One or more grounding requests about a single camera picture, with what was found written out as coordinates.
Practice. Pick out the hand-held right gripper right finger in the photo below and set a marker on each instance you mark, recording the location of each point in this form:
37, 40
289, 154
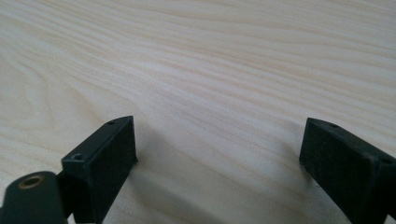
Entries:
345, 174

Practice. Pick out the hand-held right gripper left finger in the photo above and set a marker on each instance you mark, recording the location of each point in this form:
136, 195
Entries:
102, 168

